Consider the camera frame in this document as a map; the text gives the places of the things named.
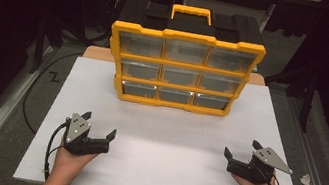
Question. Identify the yellow black drawer organizer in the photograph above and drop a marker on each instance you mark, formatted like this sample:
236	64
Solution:
184	65

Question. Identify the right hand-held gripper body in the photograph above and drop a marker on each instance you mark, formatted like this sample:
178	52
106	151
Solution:
268	158

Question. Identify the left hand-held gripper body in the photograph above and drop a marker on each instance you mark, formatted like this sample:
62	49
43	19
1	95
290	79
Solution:
78	128

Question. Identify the person's left hand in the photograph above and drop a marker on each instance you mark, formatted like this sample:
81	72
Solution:
69	163

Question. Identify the crumpled white paper scrap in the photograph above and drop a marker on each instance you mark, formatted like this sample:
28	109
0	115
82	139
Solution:
306	181

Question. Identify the white board sheet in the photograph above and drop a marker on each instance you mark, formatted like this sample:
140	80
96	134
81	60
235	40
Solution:
158	159

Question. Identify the set of clear drawers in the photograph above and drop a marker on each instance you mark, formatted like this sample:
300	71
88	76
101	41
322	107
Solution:
141	44

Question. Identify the black metal stand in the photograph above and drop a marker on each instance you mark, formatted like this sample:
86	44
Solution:
38	47
308	103

